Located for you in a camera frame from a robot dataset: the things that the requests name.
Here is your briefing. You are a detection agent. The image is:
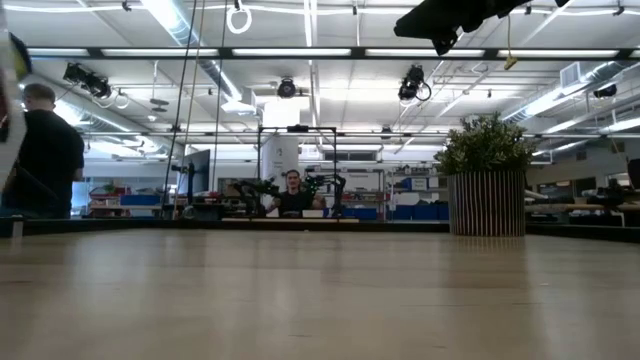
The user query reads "thin black hanging cable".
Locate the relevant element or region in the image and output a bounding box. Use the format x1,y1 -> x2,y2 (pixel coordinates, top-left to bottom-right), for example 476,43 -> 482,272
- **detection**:
211,0 -> 229,192

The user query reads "black overhead light bar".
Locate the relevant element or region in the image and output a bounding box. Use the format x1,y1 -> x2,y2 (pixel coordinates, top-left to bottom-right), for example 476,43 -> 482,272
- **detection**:
24,46 -> 640,62

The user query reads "background storage shelf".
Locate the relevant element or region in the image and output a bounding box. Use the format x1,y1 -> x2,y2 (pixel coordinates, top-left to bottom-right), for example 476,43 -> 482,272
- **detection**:
302,167 -> 451,221

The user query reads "black monitor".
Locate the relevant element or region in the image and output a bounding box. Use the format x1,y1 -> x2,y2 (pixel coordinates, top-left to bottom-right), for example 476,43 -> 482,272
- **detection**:
175,148 -> 212,197

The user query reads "blue storage bin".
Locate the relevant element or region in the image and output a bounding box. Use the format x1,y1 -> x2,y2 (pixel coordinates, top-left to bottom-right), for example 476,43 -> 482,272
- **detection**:
119,194 -> 162,207
389,202 -> 450,222

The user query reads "yellow hanging cord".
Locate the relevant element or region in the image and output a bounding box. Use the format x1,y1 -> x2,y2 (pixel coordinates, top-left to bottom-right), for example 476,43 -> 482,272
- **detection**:
503,14 -> 519,71

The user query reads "potted plant in striped pot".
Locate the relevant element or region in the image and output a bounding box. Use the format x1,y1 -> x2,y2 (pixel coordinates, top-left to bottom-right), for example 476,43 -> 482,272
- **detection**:
433,112 -> 537,238

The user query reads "round black ceiling camera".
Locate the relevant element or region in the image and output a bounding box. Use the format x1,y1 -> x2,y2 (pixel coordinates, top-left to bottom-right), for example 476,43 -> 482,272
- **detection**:
276,76 -> 298,100

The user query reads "background workbench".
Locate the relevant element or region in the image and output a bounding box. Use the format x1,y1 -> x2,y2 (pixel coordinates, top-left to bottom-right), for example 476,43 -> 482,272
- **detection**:
524,187 -> 640,227

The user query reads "long black hanging cable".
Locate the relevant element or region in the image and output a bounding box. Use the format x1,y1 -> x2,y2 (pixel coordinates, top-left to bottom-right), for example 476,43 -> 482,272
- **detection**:
160,0 -> 199,220

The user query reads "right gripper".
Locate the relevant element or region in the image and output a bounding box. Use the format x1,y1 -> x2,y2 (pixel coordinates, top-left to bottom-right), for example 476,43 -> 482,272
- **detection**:
393,0 -> 531,57

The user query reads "white cable ring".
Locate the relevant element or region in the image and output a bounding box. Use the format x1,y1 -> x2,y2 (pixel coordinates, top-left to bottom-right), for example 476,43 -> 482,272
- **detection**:
225,1 -> 253,36

